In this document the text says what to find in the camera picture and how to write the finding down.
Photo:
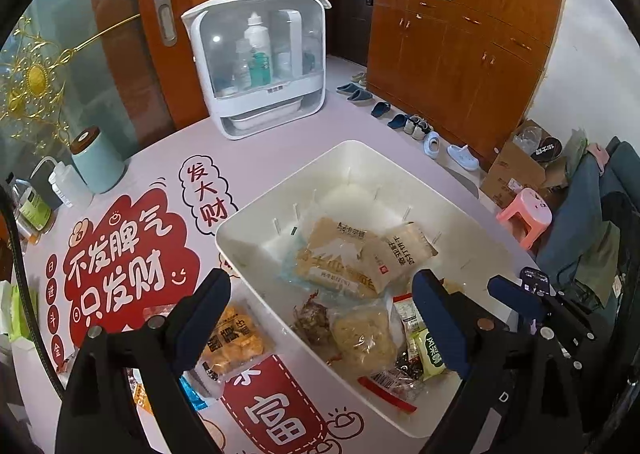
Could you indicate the beige barcode snack packet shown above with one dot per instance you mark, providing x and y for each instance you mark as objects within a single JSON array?
[{"x": 404, "y": 329}]

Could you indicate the white countertop storage cabinet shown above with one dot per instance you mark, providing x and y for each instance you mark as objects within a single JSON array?
[{"x": 215, "y": 109}]

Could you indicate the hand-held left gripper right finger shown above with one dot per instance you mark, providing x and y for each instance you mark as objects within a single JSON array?
[{"x": 442, "y": 329}]

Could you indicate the blue grey clothes pile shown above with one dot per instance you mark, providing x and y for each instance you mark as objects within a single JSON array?
[{"x": 590, "y": 214}]

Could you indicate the navy slipper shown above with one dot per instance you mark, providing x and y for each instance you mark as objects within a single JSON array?
[
  {"x": 397, "y": 121},
  {"x": 381, "y": 109}
]

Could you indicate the small green snack packet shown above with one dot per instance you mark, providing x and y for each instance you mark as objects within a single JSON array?
[{"x": 430, "y": 356}]

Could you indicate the clear mixed nut packet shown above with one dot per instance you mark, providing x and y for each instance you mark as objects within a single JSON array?
[{"x": 312, "y": 319}]

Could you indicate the pink plastic stool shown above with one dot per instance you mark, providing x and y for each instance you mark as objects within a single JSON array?
[{"x": 530, "y": 206}]

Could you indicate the blue foil snack packet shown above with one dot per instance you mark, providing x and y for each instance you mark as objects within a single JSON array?
[{"x": 197, "y": 396}]

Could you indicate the small clear bottle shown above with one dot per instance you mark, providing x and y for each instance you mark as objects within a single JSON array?
[{"x": 242, "y": 69}]

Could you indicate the wooden wall cabinet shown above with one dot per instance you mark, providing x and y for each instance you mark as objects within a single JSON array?
[{"x": 450, "y": 59}]

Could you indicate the white squeeze bottle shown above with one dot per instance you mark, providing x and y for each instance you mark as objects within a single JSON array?
[{"x": 70, "y": 189}]

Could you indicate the tan square packet brown print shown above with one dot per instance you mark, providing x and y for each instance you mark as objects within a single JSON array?
[{"x": 402, "y": 254}]

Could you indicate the grey blue slipper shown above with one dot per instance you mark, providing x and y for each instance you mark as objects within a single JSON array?
[
  {"x": 357, "y": 96},
  {"x": 346, "y": 88}
]

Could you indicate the large clear bag pale puffs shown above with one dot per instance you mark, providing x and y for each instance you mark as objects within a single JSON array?
[{"x": 360, "y": 339}]

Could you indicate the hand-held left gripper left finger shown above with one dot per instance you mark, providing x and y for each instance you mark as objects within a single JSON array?
[{"x": 200, "y": 319}]

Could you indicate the light blue slipper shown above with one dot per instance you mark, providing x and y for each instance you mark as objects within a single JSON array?
[
  {"x": 432, "y": 144},
  {"x": 462, "y": 158}
]

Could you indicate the glass sliding door gold ornament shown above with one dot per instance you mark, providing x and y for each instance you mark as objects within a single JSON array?
[{"x": 75, "y": 99}]

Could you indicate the beige slipper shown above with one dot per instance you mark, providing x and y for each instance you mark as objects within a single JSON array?
[{"x": 358, "y": 78}]

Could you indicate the grey white sneaker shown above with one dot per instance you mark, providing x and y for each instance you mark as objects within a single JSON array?
[
  {"x": 411, "y": 124},
  {"x": 424, "y": 131}
]

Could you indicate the white bottle teal label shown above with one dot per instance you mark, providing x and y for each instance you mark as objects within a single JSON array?
[{"x": 257, "y": 34}]

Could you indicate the red white barcode packet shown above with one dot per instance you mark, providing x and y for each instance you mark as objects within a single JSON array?
[{"x": 390, "y": 384}]

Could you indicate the glass bottle green label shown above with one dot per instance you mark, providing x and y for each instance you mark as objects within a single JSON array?
[{"x": 32, "y": 206}]

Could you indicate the white plastic storage bin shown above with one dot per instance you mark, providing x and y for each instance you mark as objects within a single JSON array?
[{"x": 350, "y": 174}]

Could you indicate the teal canister brown lid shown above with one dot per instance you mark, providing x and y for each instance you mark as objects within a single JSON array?
[{"x": 97, "y": 164}]

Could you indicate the pink printed tablecloth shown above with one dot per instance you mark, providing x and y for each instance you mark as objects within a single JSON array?
[{"x": 350, "y": 119}]

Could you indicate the green tissue box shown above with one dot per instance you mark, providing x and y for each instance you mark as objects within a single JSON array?
[{"x": 22, "y": 314}]

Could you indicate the cardboard box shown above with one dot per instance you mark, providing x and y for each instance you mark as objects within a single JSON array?
[{"x": 515, "y": 169}]

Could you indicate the pale blue mountain-print packet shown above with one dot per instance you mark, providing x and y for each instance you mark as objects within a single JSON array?
[{"x": 330, "y": 254}]

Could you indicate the orange snack packet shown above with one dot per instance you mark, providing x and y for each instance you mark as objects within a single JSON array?
[{"x": 140, "y": 394}]

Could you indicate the clear bag orange snacks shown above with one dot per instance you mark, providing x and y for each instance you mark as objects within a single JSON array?
[{"x": 235, "y": 339}]

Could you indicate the black smartphone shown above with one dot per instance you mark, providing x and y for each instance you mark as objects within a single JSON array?
[{"x": 537, "y": 280}]

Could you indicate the dark brownie packet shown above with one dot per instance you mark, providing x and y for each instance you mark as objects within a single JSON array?
[{"x": 407, "y": 366}]

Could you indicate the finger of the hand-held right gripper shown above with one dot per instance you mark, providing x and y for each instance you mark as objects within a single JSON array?
[{"x": 510, "y": 291}]

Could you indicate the dark round container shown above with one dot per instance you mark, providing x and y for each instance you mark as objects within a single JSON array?
[{"x": 546, "y": 148}]

